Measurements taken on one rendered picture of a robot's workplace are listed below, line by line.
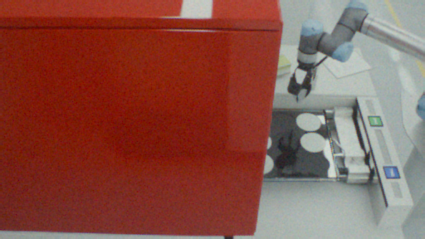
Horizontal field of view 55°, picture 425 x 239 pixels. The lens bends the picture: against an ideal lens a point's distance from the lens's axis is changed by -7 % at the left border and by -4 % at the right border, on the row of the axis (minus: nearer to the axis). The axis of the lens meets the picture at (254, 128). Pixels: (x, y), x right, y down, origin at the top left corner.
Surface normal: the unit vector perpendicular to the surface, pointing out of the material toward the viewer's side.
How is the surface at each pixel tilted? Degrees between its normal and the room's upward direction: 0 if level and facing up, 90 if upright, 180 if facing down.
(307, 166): 0
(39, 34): 90
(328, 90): 0
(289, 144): 0
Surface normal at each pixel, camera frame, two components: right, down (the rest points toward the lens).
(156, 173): 0.04, 0.73
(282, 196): 0.07, -0.69
